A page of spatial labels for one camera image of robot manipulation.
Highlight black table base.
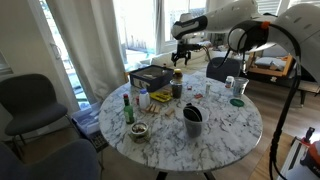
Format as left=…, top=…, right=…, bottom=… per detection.
left=155, top=170, right=217, bottom=180

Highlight dark blue chair far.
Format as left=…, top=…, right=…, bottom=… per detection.
left=206, top=57, right=240, bottom=82

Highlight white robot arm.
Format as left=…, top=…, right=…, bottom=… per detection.
left=171, top=0, right=320, bottom=83

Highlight metal can blue label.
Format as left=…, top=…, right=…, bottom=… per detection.
left=233, top=77, right=249, bottom=98

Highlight white bottle blue cap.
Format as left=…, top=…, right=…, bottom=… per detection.
left=139, top=89, right=150, bottom=109

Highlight single wooden block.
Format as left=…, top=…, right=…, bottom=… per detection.
left=165, top=108, right=175, bottom=116

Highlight cream sofa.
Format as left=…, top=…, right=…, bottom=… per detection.
left=140, top=49, right=213, bottom=73

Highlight green glass bottle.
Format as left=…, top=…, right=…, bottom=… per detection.
left=123, top=94, right=134, bottom=124

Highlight green ceramic bowl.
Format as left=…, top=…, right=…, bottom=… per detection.
left=129, top=122, right=150, bottom=143

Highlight small glass shaker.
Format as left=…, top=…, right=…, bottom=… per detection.
left=205, top=83, right=211, bottom=95

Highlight small white pill bottle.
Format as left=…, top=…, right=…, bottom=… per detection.
left=225, top=76, right=234, bottom=88

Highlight beige curtain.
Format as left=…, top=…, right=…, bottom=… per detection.
left=46, top=0, right=125, bottom=103

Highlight clear plastic storage bin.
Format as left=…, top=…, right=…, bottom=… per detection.
left=71, top=103, right=101, bottom=136

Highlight wooden blocks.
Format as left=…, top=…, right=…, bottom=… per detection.
left=146, top=103, right=160, bottom=114

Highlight dark grey chair left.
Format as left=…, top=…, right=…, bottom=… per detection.
left=0, top=74, right=70, bottom=158

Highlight green round lid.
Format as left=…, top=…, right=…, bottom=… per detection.
left=229, top=99, right=244, bottom=107

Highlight navy blue box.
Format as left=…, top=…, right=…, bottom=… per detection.
left=129, top=65, right=173, bottom=92

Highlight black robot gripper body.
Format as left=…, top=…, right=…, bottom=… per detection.
left=171, top=40, right=191, bottom=61

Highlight grey chair foreground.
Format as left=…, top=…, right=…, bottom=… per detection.
left=0, top=139, right=100, bottom=180

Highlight yellow and brown bottle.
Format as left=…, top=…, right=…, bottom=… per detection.
left=173, top=69, right=183, bottom=83

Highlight small red item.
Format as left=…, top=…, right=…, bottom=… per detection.
left=194, top=94, right=203, bottom=99

